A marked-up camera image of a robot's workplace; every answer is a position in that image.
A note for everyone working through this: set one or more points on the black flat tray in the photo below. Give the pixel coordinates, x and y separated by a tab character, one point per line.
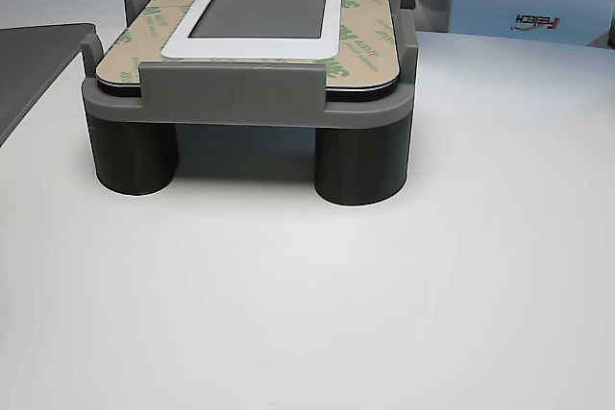
29	69

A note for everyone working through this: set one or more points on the brown protective film green print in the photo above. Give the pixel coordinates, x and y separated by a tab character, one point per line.
370	45

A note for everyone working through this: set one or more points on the white box with red logo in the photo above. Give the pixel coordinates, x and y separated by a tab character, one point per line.
480	11

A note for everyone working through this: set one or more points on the grey fixture with dark legs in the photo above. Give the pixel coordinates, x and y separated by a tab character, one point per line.
230	88

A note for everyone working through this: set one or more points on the white device panel with screen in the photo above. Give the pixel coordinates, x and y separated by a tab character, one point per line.
259	47

